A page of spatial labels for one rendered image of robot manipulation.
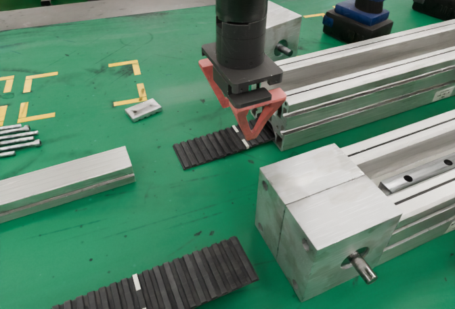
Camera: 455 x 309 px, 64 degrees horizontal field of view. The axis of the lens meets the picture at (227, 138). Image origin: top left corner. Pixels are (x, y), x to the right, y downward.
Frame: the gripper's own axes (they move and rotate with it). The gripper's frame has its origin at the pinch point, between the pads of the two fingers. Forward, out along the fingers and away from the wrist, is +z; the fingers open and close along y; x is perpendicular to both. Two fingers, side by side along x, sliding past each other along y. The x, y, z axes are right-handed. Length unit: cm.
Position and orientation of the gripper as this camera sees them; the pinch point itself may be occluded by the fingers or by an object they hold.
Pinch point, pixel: (238, 117)
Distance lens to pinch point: 50.1
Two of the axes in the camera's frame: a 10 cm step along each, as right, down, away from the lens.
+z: 0.0, 7.5, 6.6
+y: -4.1, -6.0, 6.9
